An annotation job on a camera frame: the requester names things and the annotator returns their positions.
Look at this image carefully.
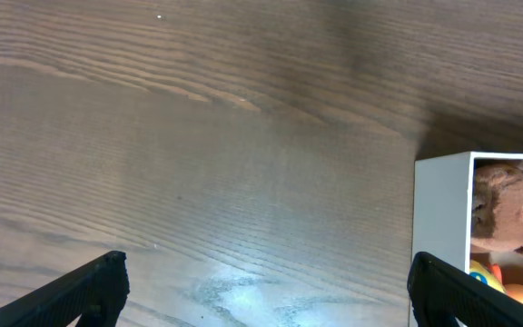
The white cardboard box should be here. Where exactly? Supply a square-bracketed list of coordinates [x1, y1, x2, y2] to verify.
[412, 152, 523, 274]

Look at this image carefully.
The brown plush bear toy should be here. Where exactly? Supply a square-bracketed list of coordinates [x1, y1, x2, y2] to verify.
[470, 161, 523, 255]

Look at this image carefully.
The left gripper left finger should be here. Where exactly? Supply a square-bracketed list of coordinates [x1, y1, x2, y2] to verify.
[0, 251, 130, 327]

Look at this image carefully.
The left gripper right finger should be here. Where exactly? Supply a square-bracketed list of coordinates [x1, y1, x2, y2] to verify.
[407, 252, 523, 327]

